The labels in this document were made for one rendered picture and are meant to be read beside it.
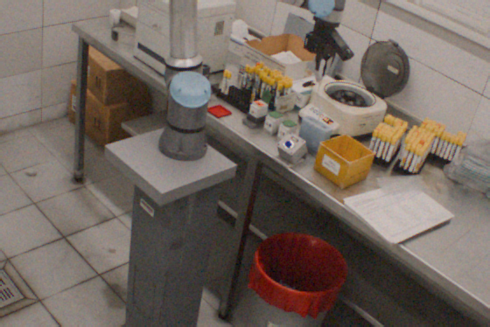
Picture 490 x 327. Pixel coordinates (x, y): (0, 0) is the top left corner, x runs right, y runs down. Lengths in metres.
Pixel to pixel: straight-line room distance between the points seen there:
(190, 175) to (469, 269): 0.85
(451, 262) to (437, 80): 0.82
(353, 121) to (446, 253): 0.62
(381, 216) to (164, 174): 0.65
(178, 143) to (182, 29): 0.34
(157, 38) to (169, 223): 0.82
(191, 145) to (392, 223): 0.64
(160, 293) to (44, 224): 1.06
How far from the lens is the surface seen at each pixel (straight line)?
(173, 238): 1.96
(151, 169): 1.79
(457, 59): 2.33
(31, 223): 3.03
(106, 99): 3.43
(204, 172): 1.81
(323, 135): 2.05
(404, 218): 1.90
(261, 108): 2.16
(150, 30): 2.46
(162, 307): 2.16
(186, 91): 1.76
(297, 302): 2.23
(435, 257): 1.82
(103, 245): 2.91
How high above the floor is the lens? 1.92
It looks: 32 degrees down
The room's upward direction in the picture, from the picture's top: 11 degrees clockwise
